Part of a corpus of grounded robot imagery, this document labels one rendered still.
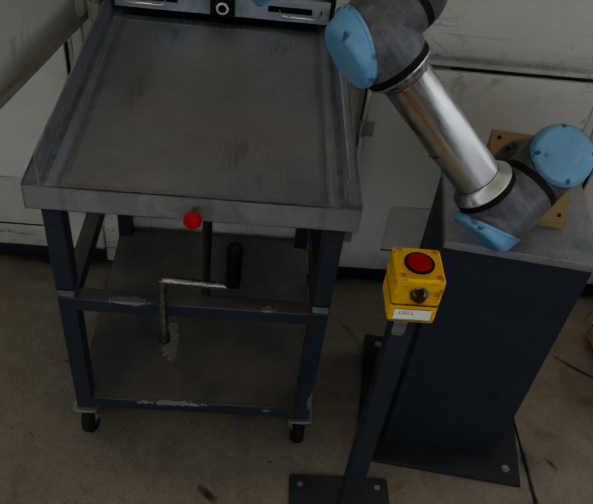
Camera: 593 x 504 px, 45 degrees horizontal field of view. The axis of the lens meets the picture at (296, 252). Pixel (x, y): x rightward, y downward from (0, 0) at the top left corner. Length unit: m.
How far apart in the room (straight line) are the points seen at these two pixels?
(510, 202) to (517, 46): 0.74
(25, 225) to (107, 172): 1.02
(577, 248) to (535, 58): 0.62
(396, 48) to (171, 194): 0.48
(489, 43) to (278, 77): 0.57
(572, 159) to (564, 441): 1.06
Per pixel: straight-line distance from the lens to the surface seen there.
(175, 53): 1.76
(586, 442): 2.24
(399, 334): 1.26
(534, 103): 2.07
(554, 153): 1.35
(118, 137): 1.47
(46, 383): 2.12
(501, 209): 1.30
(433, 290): 1.16
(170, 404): 1.84
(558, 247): 1.54
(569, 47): 2.01
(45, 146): 1.39
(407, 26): 1.15
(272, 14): 1.90
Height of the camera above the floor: 1.67
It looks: 43 degrees down
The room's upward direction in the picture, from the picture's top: 8 degrees clockwise
